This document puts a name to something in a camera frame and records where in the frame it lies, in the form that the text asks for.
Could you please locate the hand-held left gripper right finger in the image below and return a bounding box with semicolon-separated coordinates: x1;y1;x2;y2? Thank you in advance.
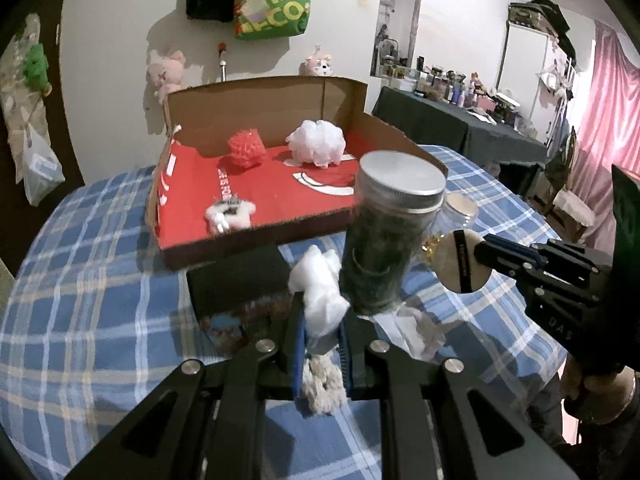
339;310;578;480

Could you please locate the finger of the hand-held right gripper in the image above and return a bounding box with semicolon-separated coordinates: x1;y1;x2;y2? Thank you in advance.
472;242;546;277
482;234;551;262

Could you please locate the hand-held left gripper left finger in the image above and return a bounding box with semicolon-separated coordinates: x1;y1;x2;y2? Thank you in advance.
65;292;307;480

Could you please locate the cream crochet scrunchie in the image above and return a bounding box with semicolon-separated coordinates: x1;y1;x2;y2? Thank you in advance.
301;352;347;415

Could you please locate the beige powder puff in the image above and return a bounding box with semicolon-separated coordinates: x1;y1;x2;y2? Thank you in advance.
434;229;488;293

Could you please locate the white soft cloth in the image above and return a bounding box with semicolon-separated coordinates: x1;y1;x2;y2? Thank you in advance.
289;245;351;353

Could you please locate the off-white cloth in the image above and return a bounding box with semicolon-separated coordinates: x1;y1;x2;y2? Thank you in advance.
375;309;447;361

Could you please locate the red lined cardboard box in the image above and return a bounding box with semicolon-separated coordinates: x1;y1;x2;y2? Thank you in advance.
145;76;449;271

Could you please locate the white plush sheep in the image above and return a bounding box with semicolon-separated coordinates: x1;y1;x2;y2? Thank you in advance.
204;197;257;234

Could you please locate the coral mesh bath pouf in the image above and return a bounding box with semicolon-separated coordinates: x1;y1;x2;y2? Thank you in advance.
228;129;267;168

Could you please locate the white mesh bath pouf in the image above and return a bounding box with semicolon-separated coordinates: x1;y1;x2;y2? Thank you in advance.
286;120;345;168

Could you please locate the person's right hand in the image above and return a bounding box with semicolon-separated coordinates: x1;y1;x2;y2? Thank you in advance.
560;357;638;423

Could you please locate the small glass jar beige lid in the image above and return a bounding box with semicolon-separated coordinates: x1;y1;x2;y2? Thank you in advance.
425;194;480;256

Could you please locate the chair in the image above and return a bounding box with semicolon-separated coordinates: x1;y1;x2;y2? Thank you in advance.
542;127;596;241

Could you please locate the colourful patterned tin box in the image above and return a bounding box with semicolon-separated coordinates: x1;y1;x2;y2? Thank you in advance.
186;244;301;356

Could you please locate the large glass jar metal lid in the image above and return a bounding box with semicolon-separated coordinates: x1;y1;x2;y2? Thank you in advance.
340;151;447;317

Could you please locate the dark covered table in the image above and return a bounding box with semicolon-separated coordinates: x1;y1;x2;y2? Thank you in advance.
372;85;548;196

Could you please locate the row of cosmetic bottles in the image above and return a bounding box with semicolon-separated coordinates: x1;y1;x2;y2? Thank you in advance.
380;55;538;136

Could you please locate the pink curtain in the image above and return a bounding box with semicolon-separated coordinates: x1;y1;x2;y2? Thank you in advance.
570;22;640;256

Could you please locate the blue plaid blanket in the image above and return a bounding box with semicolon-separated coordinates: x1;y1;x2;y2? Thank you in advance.
0;145;576;480

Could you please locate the pink plush cat toy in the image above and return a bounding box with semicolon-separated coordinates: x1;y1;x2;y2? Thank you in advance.
302;50;335;77

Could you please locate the dark brown door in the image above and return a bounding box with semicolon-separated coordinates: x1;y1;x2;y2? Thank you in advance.
0;0;86;261

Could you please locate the pale pink plush toy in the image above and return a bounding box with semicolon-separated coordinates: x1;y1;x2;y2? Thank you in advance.
146;51;187;103

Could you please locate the translucent plastic bag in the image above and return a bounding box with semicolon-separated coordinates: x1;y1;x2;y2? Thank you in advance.
21;122;66;206

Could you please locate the green tote bag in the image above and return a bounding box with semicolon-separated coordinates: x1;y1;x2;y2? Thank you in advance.
234;0;313;41

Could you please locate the green plush toy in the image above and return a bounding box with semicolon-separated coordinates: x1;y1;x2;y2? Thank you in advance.
25;44;52;97

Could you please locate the hanging fabric organizer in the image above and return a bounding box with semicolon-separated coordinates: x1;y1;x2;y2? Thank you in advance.
0;12;51;171

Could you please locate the wall mirror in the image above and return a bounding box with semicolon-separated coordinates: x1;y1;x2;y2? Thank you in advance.
370;0;423;78

